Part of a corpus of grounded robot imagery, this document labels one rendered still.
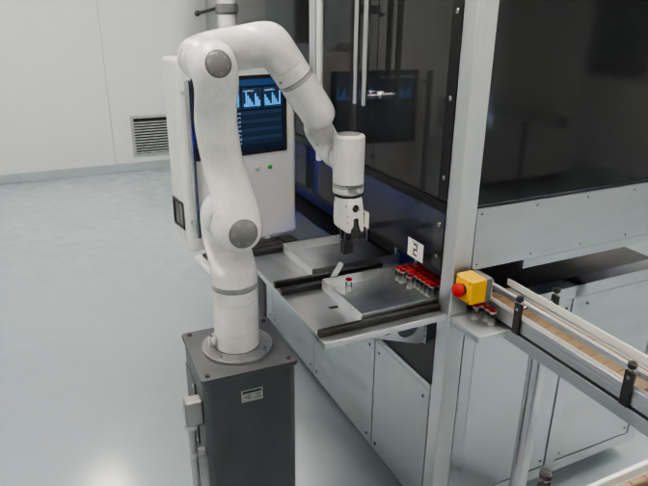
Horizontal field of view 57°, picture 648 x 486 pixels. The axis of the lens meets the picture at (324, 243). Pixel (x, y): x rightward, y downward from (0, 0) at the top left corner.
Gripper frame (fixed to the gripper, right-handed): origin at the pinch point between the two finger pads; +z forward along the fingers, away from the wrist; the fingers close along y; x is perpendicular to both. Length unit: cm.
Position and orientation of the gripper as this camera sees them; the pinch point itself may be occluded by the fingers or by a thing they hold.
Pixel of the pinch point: (346, 246)
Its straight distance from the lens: 168.1
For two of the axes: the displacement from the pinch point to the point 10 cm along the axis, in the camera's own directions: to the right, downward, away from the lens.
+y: -4.3, -3.3, 8.4
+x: -9.0, 1.5, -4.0
